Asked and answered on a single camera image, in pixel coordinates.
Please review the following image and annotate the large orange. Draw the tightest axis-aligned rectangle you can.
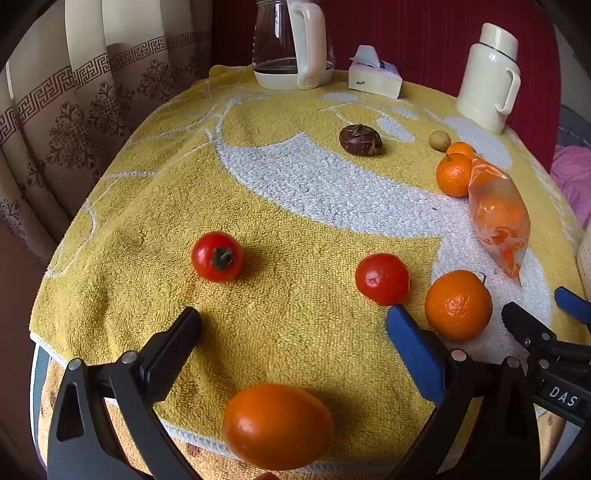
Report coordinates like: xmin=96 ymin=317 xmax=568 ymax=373
xmin=424 ymin=270 xmax=494 ymax=343

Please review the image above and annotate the smooth orange persimmon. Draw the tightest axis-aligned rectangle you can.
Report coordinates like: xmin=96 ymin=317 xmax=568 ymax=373
xmin=222 ymin=383 xmax=335 ymax=472

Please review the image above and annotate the red tomato with green stem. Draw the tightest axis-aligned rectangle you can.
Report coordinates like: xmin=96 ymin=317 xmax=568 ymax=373
xmin=191 ymin=232 xmax=245 ymax=283

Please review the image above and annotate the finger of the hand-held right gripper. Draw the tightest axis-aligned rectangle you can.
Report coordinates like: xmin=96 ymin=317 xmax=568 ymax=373
xmin=501 ymin=302 xmax=591 ymax=360
xmin=554 ymin=285 xmax=591 ymax=331

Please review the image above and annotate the pink dotted blanket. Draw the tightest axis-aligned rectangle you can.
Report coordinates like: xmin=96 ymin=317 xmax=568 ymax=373
xmin=551 ymin=143 xmax=591 ymax=204

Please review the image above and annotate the glass kettle with cream handle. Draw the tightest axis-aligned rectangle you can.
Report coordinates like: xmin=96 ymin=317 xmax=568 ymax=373
xmin=252 ymin=0 xmax=336 ymax=90

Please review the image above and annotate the red quilted cloth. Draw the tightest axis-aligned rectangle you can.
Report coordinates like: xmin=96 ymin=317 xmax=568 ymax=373
xmin=212 ymin=0 xmax=561 ymax=171

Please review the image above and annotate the yellow and white towel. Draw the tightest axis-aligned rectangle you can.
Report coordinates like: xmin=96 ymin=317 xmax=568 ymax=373
xmin=28 ymin=65 xmax=591 ymax=472

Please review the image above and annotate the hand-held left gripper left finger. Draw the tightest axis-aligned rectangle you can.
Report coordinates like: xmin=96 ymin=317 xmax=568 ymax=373
xmin=47 ymin=306 xmax=204 ymax=480

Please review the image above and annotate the cream patterned curtain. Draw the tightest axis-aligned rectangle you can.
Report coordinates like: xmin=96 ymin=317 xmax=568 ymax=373
xmin=0 ymin=0 xmax=213 ymax=268

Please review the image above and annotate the orange patterned tablecloth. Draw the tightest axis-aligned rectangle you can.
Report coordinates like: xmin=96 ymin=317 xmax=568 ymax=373
xmin=30 ymin=346 xmax=578 ymax=480

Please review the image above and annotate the cream thermos flask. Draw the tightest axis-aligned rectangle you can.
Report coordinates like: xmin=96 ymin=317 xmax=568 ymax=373
xmin=455 ymin=22 xmax=522 ymax=136

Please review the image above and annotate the soft tissue pack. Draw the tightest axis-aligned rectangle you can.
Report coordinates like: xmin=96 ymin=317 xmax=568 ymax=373
xmin=348 ymin=45 xmax=403 ymax=100

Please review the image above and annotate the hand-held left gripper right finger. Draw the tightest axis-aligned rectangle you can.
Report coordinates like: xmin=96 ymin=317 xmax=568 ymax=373
xmin=386 ymin=304 xmax=542 ymax=480

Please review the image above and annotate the grey bed headboard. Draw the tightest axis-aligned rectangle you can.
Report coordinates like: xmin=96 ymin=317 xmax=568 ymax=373
xmin=556 ymin=111 xmax=591 ymax=151

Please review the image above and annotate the dark brown round fruit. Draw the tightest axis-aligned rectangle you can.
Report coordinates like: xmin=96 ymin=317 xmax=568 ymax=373
xmin=339 ymin=124 xmax=384 ymax=157

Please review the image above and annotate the plastic bag of orange pieces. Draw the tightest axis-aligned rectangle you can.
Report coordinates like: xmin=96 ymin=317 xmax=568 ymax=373
xmin=468 ymin=152 xmax=532 ymax=291

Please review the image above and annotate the small tangerine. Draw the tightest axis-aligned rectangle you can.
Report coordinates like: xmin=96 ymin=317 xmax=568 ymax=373
xmin=436 ymin=154 xmax=474 ymax=198
xmin=445 ymin=141 xmax=477 ymax=160

